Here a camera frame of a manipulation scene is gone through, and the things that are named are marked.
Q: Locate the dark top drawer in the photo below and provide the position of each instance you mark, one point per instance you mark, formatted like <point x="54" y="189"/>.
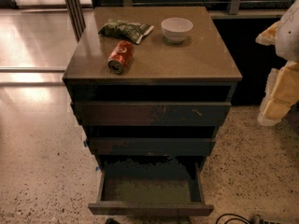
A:
<point x="151" y="113"/>

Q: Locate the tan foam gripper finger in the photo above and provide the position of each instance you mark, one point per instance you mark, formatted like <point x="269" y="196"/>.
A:
<point x="281" y="93"/>

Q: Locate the blue floor tape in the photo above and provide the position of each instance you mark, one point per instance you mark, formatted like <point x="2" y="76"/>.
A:
<point x="85" y="143"/>

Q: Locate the green chip bag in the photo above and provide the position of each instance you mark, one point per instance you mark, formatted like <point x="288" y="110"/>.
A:
<point x="133" y="31"/>

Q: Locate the white ceramic bowl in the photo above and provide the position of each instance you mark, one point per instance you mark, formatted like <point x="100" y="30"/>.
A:
<point x="176" y="30"/>

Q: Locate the dark bottom drawer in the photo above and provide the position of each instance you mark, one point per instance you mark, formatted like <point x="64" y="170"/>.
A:
<point x="163" y="189"/>

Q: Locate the dark drawer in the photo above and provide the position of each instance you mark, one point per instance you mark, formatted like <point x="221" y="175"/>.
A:
<point x="163" y="189"/>
<point x="151" y="113"/>
<point x="152" y="146"/>

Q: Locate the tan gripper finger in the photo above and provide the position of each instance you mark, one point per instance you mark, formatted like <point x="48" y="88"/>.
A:
<point x="268" y="36"/>

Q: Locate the dark middle drawer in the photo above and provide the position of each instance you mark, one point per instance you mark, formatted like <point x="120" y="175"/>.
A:
<point x="152" y="146"/>

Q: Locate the dark wooden drawer cabinet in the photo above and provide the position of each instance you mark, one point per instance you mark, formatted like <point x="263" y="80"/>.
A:
<point x="199" y="69"/>

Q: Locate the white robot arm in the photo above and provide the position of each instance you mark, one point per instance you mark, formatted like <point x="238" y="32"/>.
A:
<point x="287" y="37"/>

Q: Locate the red soda can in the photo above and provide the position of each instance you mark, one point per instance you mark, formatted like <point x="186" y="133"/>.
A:
<point x="121" y="56"/>

